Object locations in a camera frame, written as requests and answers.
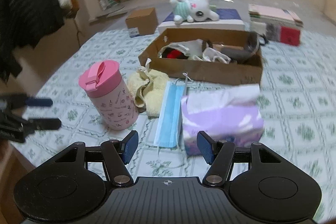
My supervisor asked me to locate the white cloth bag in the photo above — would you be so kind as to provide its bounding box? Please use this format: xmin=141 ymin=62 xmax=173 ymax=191
xmin=158 ymin=39 xmax=202 ymax=59

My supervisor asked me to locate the pink lidded tumbler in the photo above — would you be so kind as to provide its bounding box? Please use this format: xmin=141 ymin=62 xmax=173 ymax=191
xmin=79 ymin=60 xmax=138 ymax=131

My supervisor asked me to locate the blue surgical face mask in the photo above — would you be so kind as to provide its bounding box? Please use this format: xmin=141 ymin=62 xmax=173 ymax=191
xmin=153 ymin=72 xmax=194 ymax=156

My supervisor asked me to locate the purple tissue pack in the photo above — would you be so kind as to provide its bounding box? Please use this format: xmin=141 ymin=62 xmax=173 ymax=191
xmin=181 ymin=84 xmax=264 ymax=156

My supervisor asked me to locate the open brown cardboard tray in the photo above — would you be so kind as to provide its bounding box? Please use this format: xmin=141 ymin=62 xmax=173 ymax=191
xmin=138 ymin=28 xmax=263 ymax=85

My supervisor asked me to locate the dark grey drawstring pouch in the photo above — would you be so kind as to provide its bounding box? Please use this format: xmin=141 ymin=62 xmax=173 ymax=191
xmin=220 ymin=32 xmax=269 ymax=63

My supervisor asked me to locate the white bunny plush toy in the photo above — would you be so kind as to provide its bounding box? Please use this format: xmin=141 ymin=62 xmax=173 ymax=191
xmin=169 ymin=0 xmax=219 ymax=25

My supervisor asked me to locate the white folded sock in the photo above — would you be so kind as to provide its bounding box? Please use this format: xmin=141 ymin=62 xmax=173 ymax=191
xmin=191 ymin=48 xmax=231 ymax=64

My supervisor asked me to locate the floral patterned bed sheet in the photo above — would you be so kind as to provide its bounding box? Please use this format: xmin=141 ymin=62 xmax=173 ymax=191
xmin=10 ymin=27 xmax=336 ymax=222

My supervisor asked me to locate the brown hanging coat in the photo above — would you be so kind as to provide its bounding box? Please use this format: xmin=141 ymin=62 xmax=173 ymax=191
xmin=67 ymin=0 xmax=79 ymax=18

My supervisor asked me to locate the cream fluffy towel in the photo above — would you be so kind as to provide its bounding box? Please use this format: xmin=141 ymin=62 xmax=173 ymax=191
xmin=127 ymin=59 xmax=170 ymax=118

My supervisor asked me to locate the white blue flat box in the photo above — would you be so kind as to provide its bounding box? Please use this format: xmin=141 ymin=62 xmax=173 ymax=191
xmin=157 ymin=8 xmax=246 ymax=35

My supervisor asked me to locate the small brown cardboard box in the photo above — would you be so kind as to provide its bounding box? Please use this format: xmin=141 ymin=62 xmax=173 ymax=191
xmin=125 ymin=7 xmax=158 ymax=38

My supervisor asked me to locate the black red round plush pad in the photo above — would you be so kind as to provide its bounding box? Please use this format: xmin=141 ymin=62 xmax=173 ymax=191
xmin=161 ymin=48 xmax=188 ymax=59

